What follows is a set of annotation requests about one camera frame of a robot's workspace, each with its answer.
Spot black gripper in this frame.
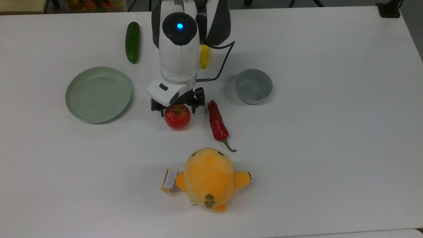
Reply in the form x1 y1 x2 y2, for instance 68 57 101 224
151 87 206 117

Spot white paper hang tag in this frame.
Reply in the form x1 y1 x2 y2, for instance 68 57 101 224
161 168 179 194

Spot black tripod legs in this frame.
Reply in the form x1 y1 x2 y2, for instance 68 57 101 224
288 0 325 8

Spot beige board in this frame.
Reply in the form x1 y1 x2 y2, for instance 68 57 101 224
0 0 50 15

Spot yellow banana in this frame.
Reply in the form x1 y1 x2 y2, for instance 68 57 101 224
199 44 211 70

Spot grey round bowl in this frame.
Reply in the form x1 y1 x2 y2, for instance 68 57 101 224
235 68 273 105

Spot red apple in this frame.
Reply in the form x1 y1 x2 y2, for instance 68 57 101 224
164 104 191 130

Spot orange plush toy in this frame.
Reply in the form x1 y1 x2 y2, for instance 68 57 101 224
174 147 252 213

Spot red chili pepper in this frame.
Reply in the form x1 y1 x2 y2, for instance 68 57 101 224
207 100 237 153

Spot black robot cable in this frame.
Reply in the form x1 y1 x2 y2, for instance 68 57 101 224
196 40 236 82

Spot green cucumber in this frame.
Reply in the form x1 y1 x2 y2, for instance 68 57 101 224
125 21 140 64

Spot black table clamp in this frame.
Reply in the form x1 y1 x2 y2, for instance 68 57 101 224
376 0 403 19

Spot clear box of toy fruit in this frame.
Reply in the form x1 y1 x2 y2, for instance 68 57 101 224
65 0 128 13

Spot pale green round plate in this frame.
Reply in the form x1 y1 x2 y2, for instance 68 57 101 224
65 66 133 124

